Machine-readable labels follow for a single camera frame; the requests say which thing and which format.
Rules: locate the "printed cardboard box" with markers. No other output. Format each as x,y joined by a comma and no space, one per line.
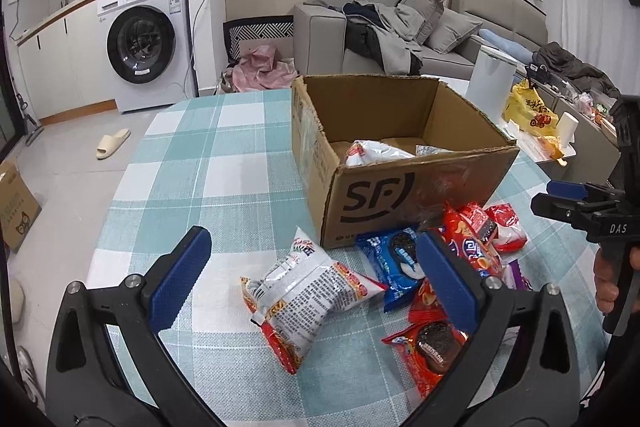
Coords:
17,207

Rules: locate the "brown cardboard box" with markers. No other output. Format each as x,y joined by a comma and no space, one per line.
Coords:
400,197

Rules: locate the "grey jacket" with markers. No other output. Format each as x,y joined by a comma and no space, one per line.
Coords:
395,37

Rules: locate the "black white patterned chair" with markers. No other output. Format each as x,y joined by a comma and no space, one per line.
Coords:
257,29

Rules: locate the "silver snack packet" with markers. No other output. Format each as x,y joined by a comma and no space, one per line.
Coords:
430,150

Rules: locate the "white washing machine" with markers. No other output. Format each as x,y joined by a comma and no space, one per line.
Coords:
150,7

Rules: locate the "white red noodle snack packet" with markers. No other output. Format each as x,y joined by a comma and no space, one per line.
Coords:
305,297

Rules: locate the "white curtain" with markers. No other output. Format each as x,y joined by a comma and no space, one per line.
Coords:
590,7

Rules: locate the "dark jacket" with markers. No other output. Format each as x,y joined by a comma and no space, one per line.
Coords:
575,67

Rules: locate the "green white checked tablecloth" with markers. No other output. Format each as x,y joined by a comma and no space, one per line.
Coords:
200,167

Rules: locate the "pink cloth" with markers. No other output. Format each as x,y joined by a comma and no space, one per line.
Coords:
260,72

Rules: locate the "yellow plastic bag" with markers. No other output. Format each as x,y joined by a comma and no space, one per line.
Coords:
527,107

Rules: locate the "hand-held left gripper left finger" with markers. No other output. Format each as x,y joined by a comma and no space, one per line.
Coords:
182,277

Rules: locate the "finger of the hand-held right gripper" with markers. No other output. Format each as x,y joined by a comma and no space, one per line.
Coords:
560,209
567,189

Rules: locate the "red cone snack bag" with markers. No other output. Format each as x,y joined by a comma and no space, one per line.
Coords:
470,252

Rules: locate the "person's right hand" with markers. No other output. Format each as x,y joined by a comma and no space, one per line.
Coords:
605,282

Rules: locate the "black garment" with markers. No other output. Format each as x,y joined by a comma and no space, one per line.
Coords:
357,37

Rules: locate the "grey pillow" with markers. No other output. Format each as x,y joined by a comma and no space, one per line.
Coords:
425,12
455,32

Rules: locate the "light blue blanket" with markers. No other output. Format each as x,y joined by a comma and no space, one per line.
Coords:
505,47

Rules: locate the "beige slipper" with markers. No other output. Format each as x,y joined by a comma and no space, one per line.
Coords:
112,144
16,302

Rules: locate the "white counter cabinet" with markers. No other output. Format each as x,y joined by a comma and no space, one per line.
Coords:
65,57

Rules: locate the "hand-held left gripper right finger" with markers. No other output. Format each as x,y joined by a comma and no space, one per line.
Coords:
445,277

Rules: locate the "white bin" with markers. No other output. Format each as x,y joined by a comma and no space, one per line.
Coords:
492,82

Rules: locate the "orange food packet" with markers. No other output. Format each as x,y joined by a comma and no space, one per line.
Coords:
550,147

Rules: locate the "red cookie packet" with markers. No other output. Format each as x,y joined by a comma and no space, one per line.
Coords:
425,352

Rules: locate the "blue cookie packet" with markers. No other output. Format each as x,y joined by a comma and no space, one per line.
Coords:
390,257

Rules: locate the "black small device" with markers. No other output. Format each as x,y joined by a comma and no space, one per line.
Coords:
537,72

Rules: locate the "white black sneaker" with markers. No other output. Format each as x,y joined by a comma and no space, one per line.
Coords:
29,372

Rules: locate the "purple snack packet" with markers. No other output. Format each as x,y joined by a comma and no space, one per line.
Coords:
517,277

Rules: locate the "grey sofa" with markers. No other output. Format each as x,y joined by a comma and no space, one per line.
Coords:
320,42

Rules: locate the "white paper cup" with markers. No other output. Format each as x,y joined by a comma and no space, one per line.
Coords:
566,127

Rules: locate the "grey floor mop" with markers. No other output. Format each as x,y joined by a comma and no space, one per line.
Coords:
31,128

